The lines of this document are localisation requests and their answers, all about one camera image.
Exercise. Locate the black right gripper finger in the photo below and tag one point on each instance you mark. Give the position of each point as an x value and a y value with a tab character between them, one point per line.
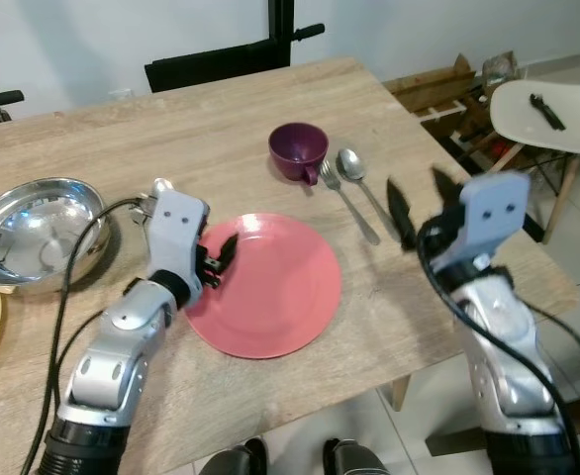
446	190
402	218

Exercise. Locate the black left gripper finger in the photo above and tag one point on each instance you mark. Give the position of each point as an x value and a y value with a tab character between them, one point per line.
218	271
225	249

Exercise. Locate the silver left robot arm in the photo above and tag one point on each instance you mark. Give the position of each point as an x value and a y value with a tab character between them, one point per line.
112	356

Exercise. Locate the pink round plate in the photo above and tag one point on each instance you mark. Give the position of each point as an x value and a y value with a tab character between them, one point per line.
280	287

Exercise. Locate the silver metal fork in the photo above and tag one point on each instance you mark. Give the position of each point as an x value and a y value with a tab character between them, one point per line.
330	176

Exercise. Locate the black floor mat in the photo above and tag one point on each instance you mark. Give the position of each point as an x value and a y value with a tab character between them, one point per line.
528	213

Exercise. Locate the wooden rack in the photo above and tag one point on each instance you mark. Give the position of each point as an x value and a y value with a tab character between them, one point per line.
429	91

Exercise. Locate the purple cup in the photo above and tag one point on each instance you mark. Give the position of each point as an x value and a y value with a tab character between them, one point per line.
295	158

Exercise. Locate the small black tool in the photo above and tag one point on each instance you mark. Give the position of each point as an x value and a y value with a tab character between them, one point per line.
547	114

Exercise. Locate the clear plastic bag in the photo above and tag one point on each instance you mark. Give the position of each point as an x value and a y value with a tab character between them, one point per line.
500	71

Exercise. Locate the white chair with wooden legs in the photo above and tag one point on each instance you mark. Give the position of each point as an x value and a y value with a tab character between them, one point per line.
567	114

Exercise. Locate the wooden table leg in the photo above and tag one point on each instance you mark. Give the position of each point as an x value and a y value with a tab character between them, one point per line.
399	394

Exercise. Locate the shiny steel bowl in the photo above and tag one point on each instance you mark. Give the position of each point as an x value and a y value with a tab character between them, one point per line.
33	237

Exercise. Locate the black padded exercise stand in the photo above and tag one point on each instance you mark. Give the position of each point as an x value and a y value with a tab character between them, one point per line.
211	67

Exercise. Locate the black left robot foot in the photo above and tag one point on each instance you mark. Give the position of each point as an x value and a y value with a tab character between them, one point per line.
233	460

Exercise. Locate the black robot foot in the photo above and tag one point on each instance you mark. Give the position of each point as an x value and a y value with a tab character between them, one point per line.
233	460
354	460

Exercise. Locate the black right robot foot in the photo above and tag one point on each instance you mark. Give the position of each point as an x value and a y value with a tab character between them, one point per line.
354	460

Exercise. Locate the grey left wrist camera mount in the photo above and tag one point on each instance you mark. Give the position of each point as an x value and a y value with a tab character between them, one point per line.
176	233

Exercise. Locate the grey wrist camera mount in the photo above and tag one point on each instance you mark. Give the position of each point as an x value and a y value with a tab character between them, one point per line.
176	233
488	213

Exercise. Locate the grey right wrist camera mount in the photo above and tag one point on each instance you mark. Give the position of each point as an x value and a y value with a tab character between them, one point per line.
488	213

